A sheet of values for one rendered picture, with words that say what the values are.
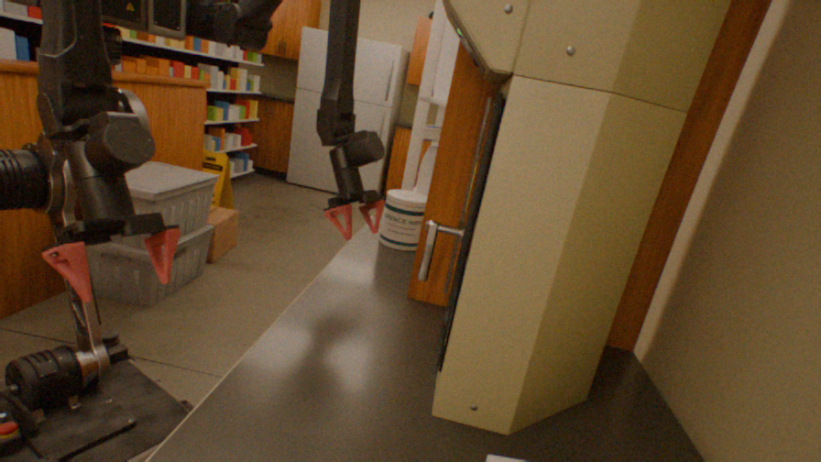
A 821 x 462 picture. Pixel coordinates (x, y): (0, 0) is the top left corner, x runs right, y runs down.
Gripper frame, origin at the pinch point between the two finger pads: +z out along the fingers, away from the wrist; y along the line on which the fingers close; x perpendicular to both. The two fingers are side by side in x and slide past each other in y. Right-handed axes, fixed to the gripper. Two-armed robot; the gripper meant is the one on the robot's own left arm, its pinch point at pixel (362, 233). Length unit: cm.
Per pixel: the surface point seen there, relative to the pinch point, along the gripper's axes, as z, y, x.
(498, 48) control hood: -16, -29, -51
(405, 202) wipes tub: -5.7, 24.6, 3.0
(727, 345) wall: 31, 6, -63
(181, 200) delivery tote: -43, 66, 174
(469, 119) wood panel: -16.3, 3.5, -30.7
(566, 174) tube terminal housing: 0, -24, -54
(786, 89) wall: -5, 17, -77
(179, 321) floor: 20, 50, 177
